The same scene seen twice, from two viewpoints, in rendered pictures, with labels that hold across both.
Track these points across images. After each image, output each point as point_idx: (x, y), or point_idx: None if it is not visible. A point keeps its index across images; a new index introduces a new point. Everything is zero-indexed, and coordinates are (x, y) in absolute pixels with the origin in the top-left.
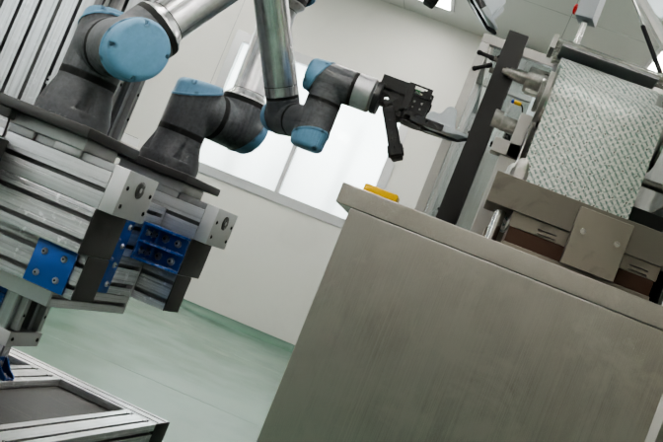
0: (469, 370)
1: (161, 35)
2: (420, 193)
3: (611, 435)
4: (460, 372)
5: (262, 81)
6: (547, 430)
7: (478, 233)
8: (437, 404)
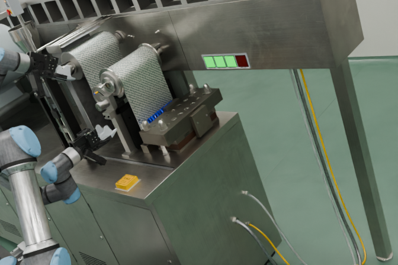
0: (212, 193)
1: (63, 251)
2: None
3: (246, 161)
4: (212, 197)
5: None
6: (236, 180)
7: (131, 147)
8: (214, 211)
